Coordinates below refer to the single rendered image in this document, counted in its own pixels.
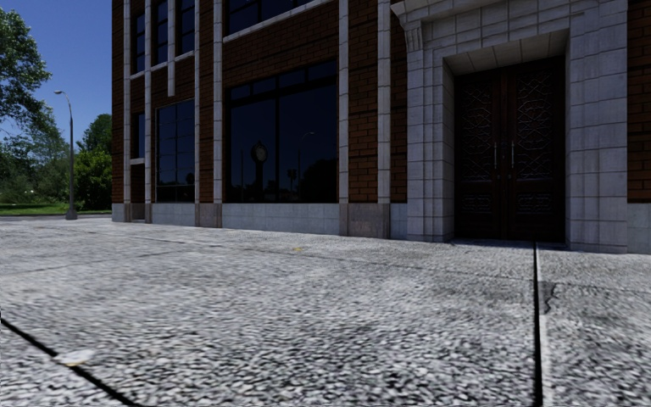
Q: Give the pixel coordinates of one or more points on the grey street lamp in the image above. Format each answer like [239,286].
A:
[71,168]

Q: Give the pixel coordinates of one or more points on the red brick building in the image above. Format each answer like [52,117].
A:
[366,112]

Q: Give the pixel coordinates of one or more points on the trees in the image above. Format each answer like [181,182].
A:
[30,152]

